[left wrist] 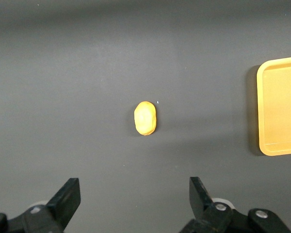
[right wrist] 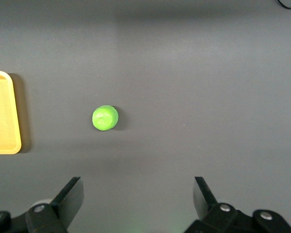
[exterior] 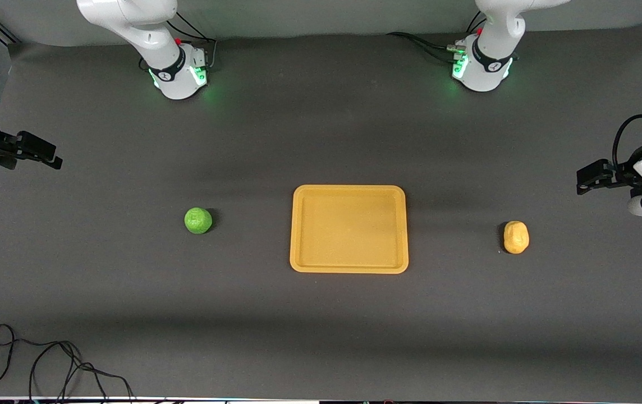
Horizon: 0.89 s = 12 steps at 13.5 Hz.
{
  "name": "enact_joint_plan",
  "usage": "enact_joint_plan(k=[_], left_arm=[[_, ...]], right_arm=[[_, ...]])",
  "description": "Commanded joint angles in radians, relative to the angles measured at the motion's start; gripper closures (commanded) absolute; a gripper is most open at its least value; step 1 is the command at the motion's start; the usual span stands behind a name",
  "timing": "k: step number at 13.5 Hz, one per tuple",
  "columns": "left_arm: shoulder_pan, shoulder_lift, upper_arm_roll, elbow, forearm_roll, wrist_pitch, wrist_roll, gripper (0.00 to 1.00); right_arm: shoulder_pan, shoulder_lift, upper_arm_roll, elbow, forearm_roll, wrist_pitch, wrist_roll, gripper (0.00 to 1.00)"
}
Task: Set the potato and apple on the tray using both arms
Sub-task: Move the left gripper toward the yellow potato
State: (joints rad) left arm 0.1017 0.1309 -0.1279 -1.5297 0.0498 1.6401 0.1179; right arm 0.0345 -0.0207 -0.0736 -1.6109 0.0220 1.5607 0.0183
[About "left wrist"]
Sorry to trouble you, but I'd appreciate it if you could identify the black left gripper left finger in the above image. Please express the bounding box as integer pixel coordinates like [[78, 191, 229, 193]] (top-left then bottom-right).
[[8, 178, 81, 233]]

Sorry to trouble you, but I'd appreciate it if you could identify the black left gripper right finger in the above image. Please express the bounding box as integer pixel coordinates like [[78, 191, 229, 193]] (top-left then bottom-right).
[[179, 176, 250, 233]]

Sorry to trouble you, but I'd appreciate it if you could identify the yellow potato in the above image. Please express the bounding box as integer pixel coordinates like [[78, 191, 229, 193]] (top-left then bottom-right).
[[133, 101, 158, 136]]

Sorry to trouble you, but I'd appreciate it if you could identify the yellow rectangular plastic tray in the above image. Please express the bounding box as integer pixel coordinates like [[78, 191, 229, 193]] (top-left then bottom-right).
[[256, 55, 291, 156]]

